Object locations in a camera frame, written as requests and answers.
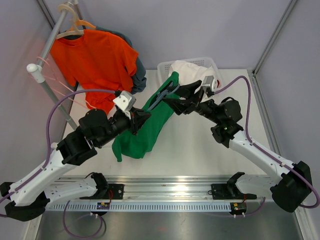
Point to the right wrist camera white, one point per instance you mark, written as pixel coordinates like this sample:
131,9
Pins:
210,85

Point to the orange t shirt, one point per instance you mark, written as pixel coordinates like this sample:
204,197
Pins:
99,61

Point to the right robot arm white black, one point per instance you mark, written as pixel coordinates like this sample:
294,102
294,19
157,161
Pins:
287,183

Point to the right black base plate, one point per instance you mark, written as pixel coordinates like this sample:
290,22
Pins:
222,191

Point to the pink wire hanger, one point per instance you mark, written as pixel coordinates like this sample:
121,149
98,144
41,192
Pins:
55,80

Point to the blue hanger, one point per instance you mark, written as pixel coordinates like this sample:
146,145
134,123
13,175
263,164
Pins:
162,96

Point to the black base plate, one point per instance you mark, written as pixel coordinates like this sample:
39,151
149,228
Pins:
114,192
222,191

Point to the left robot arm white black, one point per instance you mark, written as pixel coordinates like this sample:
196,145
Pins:
30,196

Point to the white t shirt red print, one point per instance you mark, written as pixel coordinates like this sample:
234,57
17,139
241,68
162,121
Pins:
190,72

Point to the white slotted cable duct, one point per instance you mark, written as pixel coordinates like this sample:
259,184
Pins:
119,206

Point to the white metal clothes rack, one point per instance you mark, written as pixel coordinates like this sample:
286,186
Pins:
55,26

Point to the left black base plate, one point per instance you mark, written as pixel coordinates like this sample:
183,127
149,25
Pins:
114,192

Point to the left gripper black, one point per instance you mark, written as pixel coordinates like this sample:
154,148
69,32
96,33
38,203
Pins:
138,118

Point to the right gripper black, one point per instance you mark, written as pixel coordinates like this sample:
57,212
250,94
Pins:
180,106

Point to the aluminium mounting rail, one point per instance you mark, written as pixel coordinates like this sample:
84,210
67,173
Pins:
167,188

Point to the green t shirt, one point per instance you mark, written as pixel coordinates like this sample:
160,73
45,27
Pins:
136,146

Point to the white plastic basket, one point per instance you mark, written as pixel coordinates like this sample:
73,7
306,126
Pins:
163,67

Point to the blue grey t shirt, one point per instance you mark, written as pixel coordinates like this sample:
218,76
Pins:
139,78

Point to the beige hanger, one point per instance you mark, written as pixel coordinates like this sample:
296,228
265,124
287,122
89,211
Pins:
68,8

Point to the orange hanger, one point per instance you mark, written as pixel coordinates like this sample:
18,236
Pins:
81,22

